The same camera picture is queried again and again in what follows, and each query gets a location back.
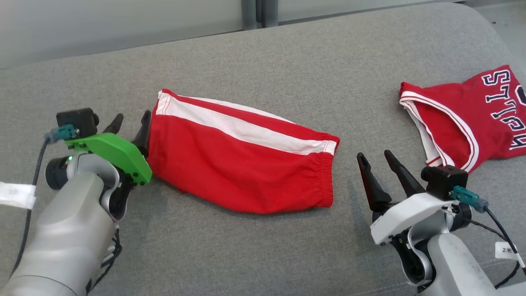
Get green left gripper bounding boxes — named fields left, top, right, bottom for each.
left=65, top=110, right=153, bottom=186

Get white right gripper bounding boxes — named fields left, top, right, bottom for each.
left=356, top=150, right=461, bottom=247

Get red jersey with white sleeves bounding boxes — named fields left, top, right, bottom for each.
left=399, top=65, right=526, bottom=174

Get red shorts with white stripe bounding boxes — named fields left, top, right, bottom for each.
left=147, top=88, right=340, bottom=215

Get grey fabric sofa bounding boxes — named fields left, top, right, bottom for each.
left=0, top=2, right=526, bottom=296

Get left cable with teal plug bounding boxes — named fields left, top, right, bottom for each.
left=12, top=125, right=79, bottom=276

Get cable with teal plug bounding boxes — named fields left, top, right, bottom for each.
left=450, top=186, right=526, bottom=288
left=12, top=125, right=79, bottom=276

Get right cable with teal plug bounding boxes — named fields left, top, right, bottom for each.
left=450, top=186, right=526, bottom=288

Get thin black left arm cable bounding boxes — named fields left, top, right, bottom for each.
left=85, top=224, right=123, bottom=295

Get long white cable tag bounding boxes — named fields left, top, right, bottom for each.
left=0, top=182, right=37, bottom=210

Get small white printed cable tag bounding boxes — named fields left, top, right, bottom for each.
left=495, top=242, right=525, bottom=268

